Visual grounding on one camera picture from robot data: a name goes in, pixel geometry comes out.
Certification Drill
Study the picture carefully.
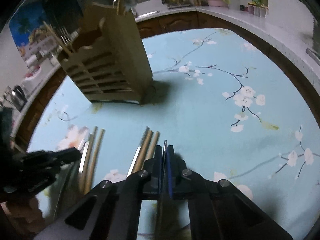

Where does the wooden chopstick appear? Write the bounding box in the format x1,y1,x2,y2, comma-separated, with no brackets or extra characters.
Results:
85,127,105,194
132,130,153,173
144,131,160,161
78,126,98,194

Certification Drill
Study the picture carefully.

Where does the metal chopstick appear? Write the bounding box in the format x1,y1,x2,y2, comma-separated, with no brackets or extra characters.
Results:
126,126,150,177
155,140,168,239
78,140,89,176

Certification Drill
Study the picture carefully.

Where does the left hand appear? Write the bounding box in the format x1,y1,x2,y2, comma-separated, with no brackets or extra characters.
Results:
1,197,46,236

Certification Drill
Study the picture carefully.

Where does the floral light blue tablecloth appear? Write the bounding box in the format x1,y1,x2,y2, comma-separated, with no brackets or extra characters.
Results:
28,29,319,239

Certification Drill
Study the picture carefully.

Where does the wooden utensil caddy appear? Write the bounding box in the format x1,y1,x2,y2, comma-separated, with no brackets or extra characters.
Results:
58,3,153,103

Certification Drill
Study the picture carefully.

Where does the pink bowl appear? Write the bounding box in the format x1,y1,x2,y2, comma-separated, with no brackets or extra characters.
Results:
206,0,228,7

